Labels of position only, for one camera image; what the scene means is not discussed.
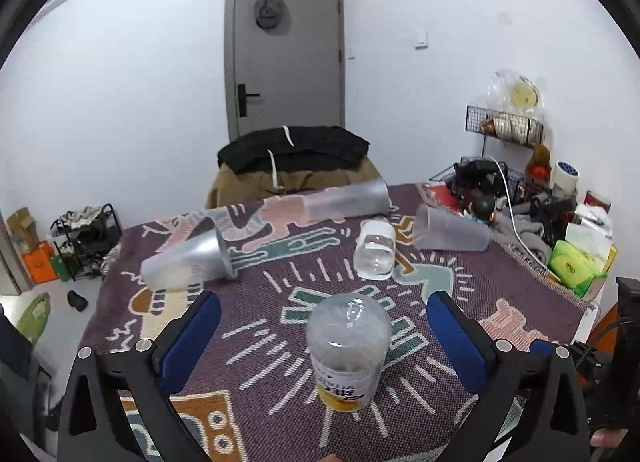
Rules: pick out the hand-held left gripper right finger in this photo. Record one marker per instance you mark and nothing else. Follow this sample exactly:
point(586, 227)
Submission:
point(457, 342)

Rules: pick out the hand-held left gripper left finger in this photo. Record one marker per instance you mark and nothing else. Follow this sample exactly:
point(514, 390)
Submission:
point(192, 342)

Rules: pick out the clear cup with yellow label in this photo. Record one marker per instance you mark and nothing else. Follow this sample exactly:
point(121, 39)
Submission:
point(347, 342)

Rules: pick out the short frosted plastic cup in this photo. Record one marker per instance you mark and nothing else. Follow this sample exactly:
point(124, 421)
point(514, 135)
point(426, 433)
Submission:
point(185, 259)

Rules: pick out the wide frosted plastic cup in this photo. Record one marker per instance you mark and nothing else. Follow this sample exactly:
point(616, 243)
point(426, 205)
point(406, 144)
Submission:
point(450, 232)

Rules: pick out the clear glass cup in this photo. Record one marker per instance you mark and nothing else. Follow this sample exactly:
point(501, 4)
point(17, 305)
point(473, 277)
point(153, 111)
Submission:
point(375, 247)

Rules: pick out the tall frosted plastic cup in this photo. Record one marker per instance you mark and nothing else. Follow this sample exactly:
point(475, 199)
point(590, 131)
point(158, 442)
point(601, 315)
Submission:
point(345, 201)

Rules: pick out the person's right hand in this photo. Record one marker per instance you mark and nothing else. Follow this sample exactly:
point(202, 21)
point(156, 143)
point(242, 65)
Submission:
point(607, 439)

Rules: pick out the printed woven blanket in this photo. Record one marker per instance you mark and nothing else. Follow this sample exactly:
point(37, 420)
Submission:
point(280, 302)

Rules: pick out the green tissue pack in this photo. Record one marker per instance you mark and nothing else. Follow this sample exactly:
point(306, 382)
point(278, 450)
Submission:
point(575, 264)

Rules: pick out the black shoe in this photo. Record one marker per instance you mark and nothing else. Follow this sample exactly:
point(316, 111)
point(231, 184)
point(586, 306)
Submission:
point(77, 300)

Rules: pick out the grey cloth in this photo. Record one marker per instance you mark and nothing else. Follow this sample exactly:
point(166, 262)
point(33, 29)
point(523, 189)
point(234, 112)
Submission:
point(532, 237)

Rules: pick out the black shoe rack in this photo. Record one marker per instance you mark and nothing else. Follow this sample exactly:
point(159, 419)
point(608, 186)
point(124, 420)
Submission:
point(87, 242)

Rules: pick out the red book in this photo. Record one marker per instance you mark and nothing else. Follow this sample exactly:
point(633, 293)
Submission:
point(440, 197)

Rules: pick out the green bag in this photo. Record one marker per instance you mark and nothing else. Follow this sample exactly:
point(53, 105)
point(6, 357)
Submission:
point(32, 317)

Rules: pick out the orange box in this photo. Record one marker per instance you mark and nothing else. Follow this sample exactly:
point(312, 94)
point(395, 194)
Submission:
point(39, 264)

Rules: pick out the white tape roll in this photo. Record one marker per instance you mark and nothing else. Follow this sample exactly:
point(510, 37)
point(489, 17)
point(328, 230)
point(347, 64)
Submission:
point(565, 180)

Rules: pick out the orange toy figure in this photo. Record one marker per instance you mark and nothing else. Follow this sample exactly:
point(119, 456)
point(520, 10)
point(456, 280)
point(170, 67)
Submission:
point(539, 162)

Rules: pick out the cardboard box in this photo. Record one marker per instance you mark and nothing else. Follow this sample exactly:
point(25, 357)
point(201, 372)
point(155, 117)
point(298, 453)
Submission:
point(21, 229)

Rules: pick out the brown jacket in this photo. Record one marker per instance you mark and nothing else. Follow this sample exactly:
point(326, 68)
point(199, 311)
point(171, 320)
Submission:
point(320, 180)

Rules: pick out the black garment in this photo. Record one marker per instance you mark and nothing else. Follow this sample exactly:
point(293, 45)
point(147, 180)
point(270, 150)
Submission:
point(310, 145)

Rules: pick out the clear plastic bag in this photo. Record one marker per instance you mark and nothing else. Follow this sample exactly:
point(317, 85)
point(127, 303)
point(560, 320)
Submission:
point(520, 92)

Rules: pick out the grey door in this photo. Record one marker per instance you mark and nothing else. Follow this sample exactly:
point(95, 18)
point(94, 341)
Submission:
point(290, 67)

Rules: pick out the grey hat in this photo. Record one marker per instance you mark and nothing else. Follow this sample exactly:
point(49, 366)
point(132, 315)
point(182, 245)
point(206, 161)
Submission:
point(271, 12)

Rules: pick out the white light switch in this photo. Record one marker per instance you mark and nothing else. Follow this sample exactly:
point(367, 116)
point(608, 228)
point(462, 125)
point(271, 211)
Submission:
point(421, 40)

